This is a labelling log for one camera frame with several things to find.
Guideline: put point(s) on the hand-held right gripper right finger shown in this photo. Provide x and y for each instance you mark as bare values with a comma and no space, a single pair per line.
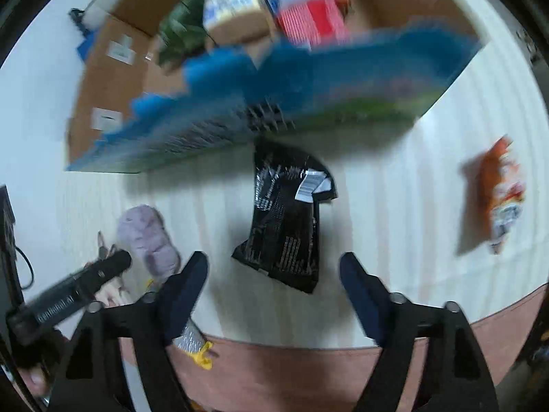
359,296

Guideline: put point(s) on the green packet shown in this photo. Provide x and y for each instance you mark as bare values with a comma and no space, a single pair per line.
182,30

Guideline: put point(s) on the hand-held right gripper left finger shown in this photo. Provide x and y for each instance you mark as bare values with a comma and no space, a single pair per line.
189,286

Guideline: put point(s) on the large blue printed box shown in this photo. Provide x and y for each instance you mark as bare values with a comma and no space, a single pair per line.
274,94

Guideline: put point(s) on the orange snack bag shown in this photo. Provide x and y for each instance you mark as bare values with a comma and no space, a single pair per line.
502,193

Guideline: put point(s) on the small blue object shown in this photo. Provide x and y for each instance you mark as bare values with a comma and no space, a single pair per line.
85,46

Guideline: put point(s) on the silver packet with yellow end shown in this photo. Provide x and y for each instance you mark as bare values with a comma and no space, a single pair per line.
191,341

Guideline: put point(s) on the pinkish brown mat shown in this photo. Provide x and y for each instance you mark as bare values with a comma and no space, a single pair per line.
278,375

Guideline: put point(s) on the brown cardboard box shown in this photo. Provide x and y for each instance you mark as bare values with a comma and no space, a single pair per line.
128,81

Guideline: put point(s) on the purple plush slipper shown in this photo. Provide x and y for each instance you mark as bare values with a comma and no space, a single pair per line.
148,238

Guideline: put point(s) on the red white blue packet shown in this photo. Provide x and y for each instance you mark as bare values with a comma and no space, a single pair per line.
309,13

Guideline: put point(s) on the person's left hand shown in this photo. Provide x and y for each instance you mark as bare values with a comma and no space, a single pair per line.
33,380

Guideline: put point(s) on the blue and white carton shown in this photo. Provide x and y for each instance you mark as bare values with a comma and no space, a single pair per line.
233,4

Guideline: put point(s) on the black furniture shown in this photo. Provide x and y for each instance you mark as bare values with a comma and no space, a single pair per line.
6,231

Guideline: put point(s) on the black snack bag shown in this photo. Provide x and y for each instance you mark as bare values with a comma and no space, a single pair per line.
283,223

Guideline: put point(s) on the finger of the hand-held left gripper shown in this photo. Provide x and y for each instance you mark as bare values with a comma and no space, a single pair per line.
115,264

